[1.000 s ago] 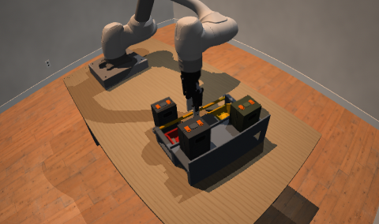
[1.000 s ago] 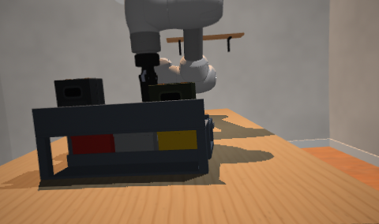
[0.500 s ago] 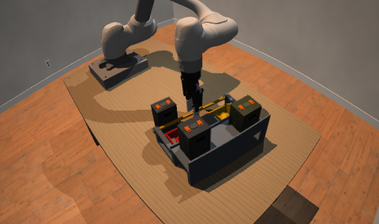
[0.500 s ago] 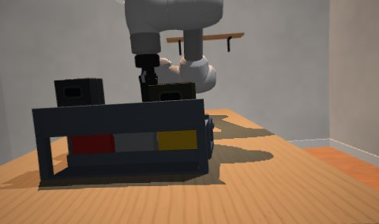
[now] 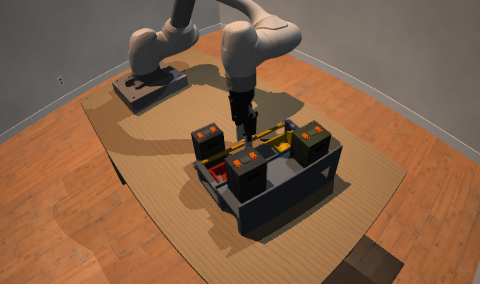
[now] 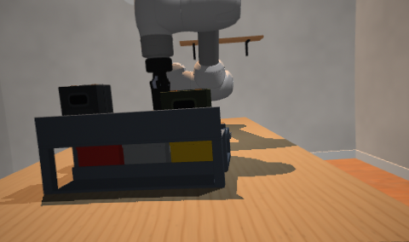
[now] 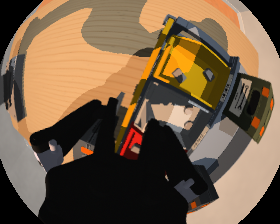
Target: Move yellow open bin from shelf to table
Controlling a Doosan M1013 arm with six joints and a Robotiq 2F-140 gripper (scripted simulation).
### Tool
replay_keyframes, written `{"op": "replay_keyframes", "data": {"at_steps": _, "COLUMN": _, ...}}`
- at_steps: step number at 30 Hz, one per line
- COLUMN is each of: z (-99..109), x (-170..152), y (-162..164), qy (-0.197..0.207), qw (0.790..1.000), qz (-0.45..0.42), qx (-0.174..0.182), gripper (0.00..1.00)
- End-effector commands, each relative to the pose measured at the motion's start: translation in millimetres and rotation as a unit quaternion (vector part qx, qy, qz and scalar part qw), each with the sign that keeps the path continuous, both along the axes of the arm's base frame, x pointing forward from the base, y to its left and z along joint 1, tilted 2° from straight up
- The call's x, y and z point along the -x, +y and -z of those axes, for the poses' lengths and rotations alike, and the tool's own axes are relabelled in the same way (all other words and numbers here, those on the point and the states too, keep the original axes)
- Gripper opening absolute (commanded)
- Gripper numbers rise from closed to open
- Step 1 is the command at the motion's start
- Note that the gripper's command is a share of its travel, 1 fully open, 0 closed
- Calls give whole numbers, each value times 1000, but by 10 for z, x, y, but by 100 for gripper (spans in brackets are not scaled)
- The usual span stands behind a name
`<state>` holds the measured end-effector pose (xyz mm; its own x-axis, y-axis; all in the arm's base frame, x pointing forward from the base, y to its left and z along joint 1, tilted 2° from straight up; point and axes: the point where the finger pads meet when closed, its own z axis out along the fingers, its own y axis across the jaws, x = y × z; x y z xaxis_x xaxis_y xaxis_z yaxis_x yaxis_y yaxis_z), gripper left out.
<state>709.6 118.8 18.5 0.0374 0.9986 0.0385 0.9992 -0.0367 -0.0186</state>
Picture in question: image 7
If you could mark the dark grey shelf rack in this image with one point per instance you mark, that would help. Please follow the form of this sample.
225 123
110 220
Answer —
222 141

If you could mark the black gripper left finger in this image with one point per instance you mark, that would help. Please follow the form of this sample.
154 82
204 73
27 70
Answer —
52 144

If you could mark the orange bar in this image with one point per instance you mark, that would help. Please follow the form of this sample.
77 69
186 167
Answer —
143 81

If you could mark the yellow bin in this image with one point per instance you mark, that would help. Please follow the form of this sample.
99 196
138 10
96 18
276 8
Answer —
193 57

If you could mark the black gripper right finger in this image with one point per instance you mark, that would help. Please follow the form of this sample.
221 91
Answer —
180 171

